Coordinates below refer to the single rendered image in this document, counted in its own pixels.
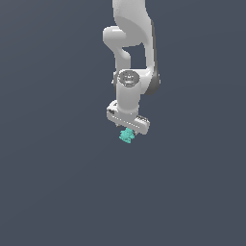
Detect small teal object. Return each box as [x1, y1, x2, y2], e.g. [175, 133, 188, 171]
[118, 127, 135, 145]

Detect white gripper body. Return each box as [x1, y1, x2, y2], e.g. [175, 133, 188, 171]
[106, 99, 151, 135]

